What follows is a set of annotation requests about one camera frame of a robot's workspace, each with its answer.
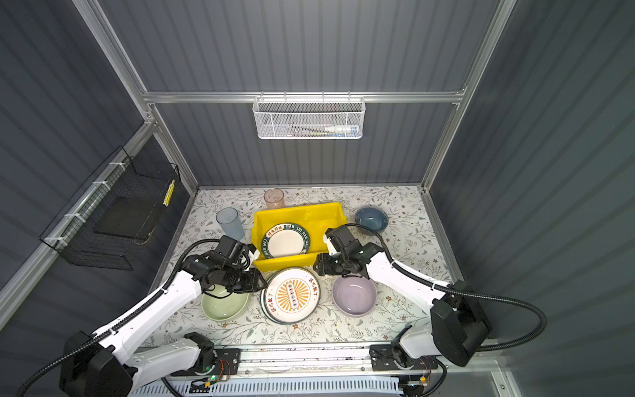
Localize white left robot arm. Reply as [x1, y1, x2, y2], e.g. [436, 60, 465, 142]
[60, 236, 265, 396]

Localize right black corrugated cable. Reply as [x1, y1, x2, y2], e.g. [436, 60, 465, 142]
[341, 222, 547, 353]

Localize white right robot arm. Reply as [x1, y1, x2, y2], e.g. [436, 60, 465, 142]
[314, 224, 491, 368]

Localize pink plastic cup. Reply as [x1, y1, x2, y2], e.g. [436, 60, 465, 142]
[263, 188, 285, 209]

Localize white wire mesh basket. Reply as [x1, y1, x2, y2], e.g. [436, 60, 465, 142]
[252, 94, 366, 140]

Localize teal rimmed white plate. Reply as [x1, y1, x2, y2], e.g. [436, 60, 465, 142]
[261, 223, 311, 259]

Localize yellow plastic bin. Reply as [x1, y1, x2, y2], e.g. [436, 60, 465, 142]
[251, 203, 347, 272]

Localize orange sunburst plate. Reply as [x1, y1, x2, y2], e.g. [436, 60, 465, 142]
[261, 267, 321, 325]

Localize white tube in basket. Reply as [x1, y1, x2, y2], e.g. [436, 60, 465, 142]
[324, 125, 359, 137]

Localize lavender bowl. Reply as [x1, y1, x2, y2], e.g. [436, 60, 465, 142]
[332, 276, 377, 317]

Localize left black corrugated cable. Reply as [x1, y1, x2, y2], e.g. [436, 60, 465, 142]
[14, 237, 222, 397]

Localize light green bowl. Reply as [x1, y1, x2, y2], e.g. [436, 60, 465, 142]
[201, 286, 250, 322]

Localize frosted blue plastic cup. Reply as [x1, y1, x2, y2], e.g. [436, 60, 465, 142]
[216, 207, 245, 241]

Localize black wire basket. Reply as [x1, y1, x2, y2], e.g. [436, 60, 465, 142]
[40, 151, 180, 271]

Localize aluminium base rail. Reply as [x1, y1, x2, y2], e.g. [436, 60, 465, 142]
[133, 341, 497, 397]

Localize dark blue bowl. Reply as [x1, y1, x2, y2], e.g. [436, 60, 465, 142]
[355, 206, 389, 233]

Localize black corrugated cable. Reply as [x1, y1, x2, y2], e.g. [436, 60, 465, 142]
[14, 237, 222, 397]
[341, 222, 547, 353]

